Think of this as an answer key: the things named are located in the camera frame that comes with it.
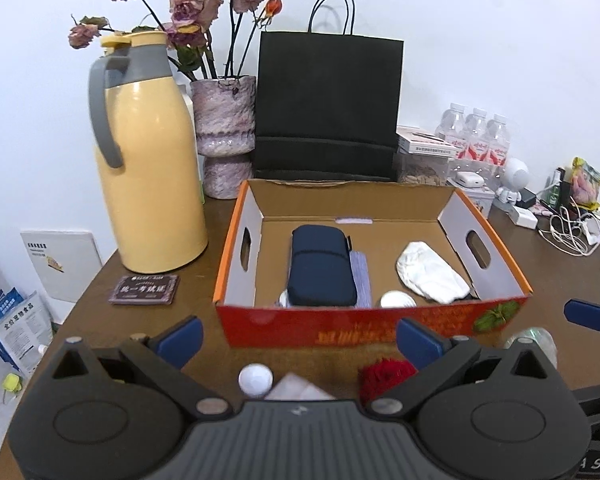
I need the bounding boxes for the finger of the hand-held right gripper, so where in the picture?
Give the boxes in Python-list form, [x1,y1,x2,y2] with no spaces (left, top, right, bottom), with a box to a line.
[564,299,600,348]

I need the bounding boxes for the red yarn flower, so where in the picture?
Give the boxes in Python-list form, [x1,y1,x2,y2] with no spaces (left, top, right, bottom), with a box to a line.
[357,357,418,406]

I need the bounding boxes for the clear cotton bud box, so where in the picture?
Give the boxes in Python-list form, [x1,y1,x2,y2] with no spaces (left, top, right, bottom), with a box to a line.
[264,372,337,402]

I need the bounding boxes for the purple mottled vase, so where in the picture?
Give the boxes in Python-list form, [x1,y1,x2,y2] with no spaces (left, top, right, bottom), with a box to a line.
[189,75,257,200]

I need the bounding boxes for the brown card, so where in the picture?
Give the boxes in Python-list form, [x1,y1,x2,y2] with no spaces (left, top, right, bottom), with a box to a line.
[108,274,181,307]

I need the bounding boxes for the navy zip case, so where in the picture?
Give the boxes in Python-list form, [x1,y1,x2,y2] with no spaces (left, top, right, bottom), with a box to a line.
[286,225,358,307]

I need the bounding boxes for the dried pink roses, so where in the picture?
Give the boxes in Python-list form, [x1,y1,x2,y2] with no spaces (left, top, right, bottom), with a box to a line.
[69,0,284,81]

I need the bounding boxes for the white round puck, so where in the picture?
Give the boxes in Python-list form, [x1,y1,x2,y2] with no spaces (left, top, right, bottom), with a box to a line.
[380,291,417,308]

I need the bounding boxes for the orange cardboard box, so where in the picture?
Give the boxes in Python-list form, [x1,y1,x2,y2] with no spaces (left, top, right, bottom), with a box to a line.
[213,178,534,350]

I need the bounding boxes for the white charger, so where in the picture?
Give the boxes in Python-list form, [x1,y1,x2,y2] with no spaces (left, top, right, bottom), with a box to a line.
[511,205,538,229]

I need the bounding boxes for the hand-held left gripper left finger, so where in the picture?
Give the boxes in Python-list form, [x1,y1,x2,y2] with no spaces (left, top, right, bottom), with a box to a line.
[47,316,232,421]

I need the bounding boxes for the yellow thermos jug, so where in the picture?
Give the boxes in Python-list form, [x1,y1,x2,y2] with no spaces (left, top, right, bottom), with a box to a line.
[89,31,209,272]

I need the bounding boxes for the small white cap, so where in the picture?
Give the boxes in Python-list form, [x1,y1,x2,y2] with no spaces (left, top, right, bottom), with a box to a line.
[238,364,273,395]

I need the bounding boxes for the white cloth pouch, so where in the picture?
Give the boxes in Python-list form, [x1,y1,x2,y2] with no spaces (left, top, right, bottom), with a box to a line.
[396,241,471,304]

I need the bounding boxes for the white flat box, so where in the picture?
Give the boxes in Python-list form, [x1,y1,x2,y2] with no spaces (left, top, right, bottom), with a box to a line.
[396,126,458,155]

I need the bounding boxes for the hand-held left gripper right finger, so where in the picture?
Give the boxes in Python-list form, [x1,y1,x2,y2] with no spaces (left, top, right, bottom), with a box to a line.
[368,317,555,421]

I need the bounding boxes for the yellow pink snack packet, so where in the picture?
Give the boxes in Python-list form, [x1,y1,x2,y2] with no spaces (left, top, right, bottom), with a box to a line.
[570,156,600,211]

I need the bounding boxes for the white board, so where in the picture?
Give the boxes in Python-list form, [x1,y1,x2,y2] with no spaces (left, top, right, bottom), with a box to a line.
[20,230,103,318]

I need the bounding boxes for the purple drawstring pouch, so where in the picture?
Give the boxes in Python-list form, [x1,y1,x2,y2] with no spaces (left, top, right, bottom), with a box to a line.
[347,250,373,308]

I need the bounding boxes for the small green bottle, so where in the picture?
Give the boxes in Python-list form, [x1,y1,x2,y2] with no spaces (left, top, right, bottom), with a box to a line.
[547,167,566,211]

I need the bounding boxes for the black paper bag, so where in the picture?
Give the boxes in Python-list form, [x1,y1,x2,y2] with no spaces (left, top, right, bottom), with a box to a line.
[252,0,405,183]

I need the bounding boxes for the white robot toy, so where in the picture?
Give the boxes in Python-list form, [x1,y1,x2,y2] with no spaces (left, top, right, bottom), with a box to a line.
[495,157,529,209]

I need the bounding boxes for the clear plastic bottle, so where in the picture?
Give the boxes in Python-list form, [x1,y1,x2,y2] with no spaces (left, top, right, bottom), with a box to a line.
[504,327,558,368]

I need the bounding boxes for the tangled white cables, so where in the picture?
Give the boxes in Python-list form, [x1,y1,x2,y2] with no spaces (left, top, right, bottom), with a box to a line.
[537,195,600,281]

